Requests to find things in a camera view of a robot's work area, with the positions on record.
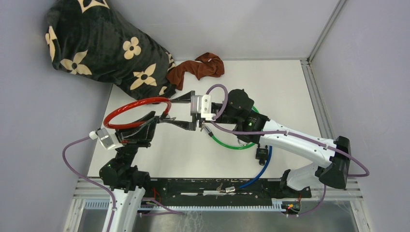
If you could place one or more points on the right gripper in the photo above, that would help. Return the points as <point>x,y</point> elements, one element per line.
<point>196,122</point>

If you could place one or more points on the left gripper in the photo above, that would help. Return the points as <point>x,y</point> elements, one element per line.
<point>140,135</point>

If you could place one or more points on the blue cable lock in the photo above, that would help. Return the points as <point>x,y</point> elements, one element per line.
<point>252,181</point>

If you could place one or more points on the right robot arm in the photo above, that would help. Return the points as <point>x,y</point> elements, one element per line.
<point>330,159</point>

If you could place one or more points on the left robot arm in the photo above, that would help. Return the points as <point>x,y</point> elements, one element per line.
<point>125,183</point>

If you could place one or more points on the brown towel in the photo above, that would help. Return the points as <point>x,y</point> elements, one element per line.
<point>207,64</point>

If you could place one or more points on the black padlock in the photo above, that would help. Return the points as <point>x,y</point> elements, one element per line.
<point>262,155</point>

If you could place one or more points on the black floral plush blanket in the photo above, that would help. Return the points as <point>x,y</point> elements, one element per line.
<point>90,38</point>

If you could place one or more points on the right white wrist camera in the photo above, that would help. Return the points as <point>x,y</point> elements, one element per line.
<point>203,107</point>

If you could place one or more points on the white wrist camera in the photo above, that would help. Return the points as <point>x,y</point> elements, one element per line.
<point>108,140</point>
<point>203,107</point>

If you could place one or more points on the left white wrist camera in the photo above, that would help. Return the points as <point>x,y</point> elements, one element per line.
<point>108,140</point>

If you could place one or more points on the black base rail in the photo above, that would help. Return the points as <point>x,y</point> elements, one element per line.
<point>204,192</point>

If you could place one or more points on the white cable duct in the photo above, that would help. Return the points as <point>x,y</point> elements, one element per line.
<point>275,206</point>

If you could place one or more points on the aluminium frame rail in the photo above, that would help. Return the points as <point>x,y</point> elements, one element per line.
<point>352,192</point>

